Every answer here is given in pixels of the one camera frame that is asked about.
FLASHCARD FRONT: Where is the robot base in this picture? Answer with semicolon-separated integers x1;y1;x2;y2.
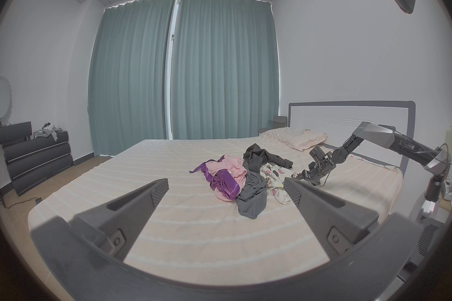
395;183;452;289

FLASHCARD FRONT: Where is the purple garment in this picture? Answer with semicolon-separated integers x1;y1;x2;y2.
190;155;245;202

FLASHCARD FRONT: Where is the pile of clothes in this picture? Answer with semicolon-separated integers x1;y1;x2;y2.
32;123;64;142

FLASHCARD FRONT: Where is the blue-green curtain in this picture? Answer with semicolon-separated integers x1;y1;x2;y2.
170;0;281;141
86;0;176;156

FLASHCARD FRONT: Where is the thin black power cable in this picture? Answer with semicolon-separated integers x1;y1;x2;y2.
3;197;44;209

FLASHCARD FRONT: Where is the white framed mirror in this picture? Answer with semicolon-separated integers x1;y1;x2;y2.
0;77;13;124

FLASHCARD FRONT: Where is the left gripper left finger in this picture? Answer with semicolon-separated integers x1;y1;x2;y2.
70;178;170;261

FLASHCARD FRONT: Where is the grey garment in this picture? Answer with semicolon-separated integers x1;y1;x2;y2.
235;169;268;220

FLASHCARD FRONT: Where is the black garment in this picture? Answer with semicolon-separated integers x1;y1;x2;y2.
243;144;294;173

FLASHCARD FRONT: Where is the dark chest of drawers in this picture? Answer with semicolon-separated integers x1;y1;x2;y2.
0;121;75;196

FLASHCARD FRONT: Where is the pink pillow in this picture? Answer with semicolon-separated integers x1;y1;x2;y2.
261;127;327;152

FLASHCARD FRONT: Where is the bed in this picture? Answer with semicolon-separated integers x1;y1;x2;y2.
28;101;416;284

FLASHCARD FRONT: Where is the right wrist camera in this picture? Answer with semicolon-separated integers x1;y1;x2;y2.
309;145;331;166

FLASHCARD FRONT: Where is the window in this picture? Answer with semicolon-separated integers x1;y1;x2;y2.
165;0;182;139

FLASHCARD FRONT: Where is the grey bedside table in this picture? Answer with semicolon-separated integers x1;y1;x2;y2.
259;115;287;135

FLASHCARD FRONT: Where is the white printed pyjama top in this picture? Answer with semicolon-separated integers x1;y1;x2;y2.
261;162;299;205

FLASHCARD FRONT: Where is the pink garment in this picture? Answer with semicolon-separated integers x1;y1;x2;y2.
206;157;248;202

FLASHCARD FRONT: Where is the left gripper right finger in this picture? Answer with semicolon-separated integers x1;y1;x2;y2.
283;178;379;261

